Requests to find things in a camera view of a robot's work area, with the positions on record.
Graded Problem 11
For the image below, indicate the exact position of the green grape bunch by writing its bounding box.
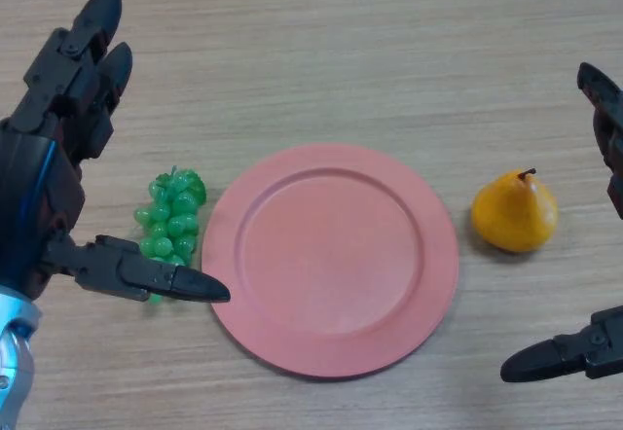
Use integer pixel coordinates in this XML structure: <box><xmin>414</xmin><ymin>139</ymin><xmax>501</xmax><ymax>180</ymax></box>
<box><xmin>133</xmin><ymin>164</ymin><xmax>207</xmax><ymax>305</ymax></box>

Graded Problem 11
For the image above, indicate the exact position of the yellow pear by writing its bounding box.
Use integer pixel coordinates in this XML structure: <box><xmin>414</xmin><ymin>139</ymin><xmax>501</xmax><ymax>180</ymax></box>
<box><xmin>470</xmin><ymin>167</ymin><xmax>559</xmax><ymax>254</ymax></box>

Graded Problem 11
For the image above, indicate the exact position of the pink round plate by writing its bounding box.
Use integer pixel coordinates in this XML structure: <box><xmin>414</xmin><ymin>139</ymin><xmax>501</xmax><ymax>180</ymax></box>
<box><xmin>201</xmin><ymin>143</ymin><xmax>460</xmax><ymax>380</ymax></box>

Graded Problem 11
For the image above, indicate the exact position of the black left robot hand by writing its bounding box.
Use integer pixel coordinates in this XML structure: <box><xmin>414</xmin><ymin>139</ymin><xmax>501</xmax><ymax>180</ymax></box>
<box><xmin>0</xmin><ymin>0</ymin><xmax>232</xmax><ymax>305</ymax></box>

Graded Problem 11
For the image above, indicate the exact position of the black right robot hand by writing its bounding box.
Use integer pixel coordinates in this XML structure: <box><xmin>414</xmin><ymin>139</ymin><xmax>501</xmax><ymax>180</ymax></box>
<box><xmin>499</xmin><ymin>62</ymin><xmax>623</xmax><ymax>383</ymax></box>

